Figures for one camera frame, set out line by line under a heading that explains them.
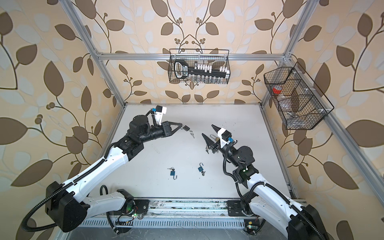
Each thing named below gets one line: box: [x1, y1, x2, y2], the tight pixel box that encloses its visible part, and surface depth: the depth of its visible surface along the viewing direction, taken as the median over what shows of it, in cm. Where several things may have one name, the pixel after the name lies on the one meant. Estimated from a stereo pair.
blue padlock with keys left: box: [167, 167, 178, 180], surface depth 88 cm
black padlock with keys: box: [182, 125, 195, 139], surface depth 72 cm
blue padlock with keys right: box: [198, 162, 206, 176], surface depth 88 cm
